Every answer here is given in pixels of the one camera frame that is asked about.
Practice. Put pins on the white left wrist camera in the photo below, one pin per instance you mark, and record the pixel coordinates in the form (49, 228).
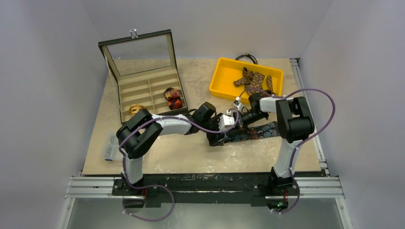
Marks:
(226, 122)

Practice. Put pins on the clear plastic screw box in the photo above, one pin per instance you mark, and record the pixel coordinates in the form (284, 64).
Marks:
(111, 151)

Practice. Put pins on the brown floral tie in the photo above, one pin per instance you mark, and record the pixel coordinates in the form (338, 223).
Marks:
(252, 81)

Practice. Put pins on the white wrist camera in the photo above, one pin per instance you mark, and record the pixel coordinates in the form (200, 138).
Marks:
(226, 122)
(239, 105)

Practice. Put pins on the black tie storage box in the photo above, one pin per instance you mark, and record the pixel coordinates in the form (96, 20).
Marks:
(143, 66)

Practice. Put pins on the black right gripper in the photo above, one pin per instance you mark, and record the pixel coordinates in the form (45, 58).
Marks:
(241, 118)

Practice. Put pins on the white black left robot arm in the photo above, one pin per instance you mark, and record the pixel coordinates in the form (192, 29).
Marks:
(137, 135)

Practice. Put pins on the yellow plastic tray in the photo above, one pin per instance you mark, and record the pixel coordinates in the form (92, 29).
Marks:
(233, 78)

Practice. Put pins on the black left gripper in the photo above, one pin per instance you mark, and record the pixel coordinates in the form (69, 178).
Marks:
(213, 140)

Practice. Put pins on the tan patterned rolled tie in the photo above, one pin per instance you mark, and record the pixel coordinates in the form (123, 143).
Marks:
(135, 108)

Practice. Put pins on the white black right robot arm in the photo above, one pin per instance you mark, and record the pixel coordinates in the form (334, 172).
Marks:
(294, 122)

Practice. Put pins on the aluminium frame rail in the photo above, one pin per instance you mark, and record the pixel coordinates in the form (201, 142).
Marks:
(310, 185)

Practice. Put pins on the orange navy rolled tie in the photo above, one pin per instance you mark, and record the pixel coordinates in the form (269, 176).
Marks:
(172, 96)

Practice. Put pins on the navy floral tie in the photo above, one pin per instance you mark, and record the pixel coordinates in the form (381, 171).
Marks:
(253, 133)

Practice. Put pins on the black mounting base rail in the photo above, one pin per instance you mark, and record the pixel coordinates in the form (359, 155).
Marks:
(260, 189)

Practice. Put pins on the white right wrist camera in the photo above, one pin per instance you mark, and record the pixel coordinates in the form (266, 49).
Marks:
(239, 105)

